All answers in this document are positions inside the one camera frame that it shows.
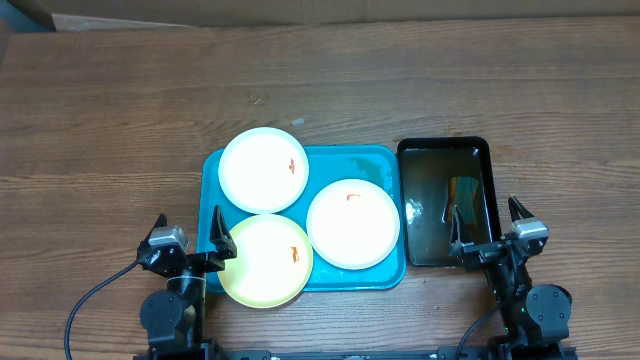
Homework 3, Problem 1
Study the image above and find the yellow plate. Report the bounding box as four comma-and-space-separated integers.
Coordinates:
218, 214, 314, 309

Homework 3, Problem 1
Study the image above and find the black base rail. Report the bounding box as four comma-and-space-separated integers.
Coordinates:
132, 346, 579, 360

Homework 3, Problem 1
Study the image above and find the cardboard panel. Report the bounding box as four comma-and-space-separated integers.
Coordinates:
41, 0, 639, 27

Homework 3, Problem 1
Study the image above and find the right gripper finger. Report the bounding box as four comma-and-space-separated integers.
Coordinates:
508, 196, 534, 222
450, 205, 474, 250

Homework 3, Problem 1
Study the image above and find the black water tray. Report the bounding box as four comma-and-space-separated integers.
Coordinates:
397, 136, 501, 267

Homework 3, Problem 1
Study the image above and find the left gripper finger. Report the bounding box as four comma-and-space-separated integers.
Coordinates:
147, 213, 168, 238
209, 205, 237, 260

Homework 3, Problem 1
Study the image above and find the white plate with stain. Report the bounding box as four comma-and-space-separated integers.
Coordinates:
306, 179, 400, 270

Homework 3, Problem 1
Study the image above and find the green yellow sponge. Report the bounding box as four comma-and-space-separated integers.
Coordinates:
443, 176, 479, 224

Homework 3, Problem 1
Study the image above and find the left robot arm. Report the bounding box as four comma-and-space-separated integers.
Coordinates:
137, 206, 237, 359

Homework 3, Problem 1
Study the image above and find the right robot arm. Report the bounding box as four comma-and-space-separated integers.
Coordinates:
449, 196, 577, 359

